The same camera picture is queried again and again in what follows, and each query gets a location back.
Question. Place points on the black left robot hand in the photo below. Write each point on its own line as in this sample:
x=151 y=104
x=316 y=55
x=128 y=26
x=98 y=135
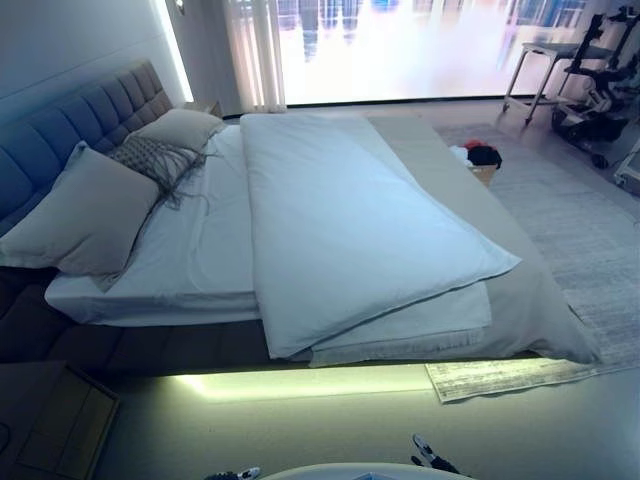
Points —
x=240 y=474

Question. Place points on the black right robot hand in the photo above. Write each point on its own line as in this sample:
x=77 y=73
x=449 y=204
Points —
x=427 y=452

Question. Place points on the white duvet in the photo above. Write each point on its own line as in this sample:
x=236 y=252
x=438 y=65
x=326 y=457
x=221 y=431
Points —
x=350 y=225

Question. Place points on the white fitted bed sheet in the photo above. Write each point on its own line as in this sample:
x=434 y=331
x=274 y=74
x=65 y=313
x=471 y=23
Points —
x=200 y=250

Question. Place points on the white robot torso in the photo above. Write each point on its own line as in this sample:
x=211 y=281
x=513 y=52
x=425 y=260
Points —
x=350 y=472

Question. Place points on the wooden nightstand with drawers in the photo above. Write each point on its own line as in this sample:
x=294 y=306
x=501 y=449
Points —
x=50 y=425

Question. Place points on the pale grey rug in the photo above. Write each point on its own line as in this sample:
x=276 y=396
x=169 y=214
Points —
x=575 y=240

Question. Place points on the white garment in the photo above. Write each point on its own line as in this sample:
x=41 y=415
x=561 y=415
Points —
x=459 y=156

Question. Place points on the large beige pillow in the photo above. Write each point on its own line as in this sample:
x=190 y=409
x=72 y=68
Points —
x=85 y=215

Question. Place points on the black garment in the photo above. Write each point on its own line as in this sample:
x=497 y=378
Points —
x=487 y=156

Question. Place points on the red garment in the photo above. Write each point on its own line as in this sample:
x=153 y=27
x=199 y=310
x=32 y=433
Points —
x=472 y=145

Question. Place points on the patterned fringed cushion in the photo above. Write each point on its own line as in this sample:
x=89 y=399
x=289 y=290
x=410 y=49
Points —
x=150 y=155

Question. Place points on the white equipment case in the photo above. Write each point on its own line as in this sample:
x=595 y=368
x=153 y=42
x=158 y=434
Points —
x=631 y=167

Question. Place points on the small beige pillow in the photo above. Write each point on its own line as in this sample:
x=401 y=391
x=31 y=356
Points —
x=175 y=127

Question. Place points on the small wooden bedside table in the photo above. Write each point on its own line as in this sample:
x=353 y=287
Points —
x=205 y=107

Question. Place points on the black wheeled machine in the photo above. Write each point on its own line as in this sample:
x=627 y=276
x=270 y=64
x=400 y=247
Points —
x=590 y=120

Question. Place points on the grey tufted headboard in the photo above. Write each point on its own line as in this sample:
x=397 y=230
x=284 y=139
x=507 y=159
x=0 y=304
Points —
x=75 y=115

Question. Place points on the large bright city window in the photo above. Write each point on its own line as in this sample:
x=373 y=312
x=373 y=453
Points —
x=425 y=50

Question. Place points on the white sheer curtain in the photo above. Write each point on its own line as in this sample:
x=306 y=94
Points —
x=255 y=50

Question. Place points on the metal frame table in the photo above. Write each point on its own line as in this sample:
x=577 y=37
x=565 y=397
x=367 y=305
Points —
x=540 y=47

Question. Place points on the vertical wall light strip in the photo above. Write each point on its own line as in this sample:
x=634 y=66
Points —
x=175 y=55

